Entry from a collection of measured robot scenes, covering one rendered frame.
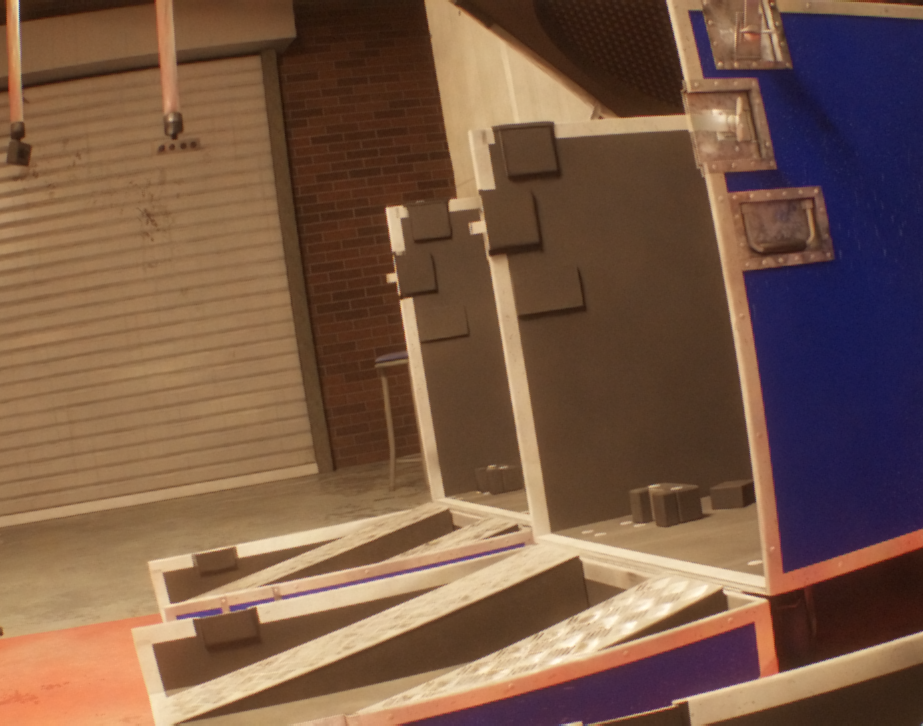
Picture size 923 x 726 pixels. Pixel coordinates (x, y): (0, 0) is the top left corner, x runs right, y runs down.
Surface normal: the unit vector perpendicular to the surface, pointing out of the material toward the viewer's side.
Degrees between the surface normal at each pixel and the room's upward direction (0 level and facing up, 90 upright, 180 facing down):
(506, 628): 90
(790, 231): 90
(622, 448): 90
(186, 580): 90
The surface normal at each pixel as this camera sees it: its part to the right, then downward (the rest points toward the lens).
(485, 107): -0.91, 0.15
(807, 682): 0.03, 0.01
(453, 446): 0.31, -0.03
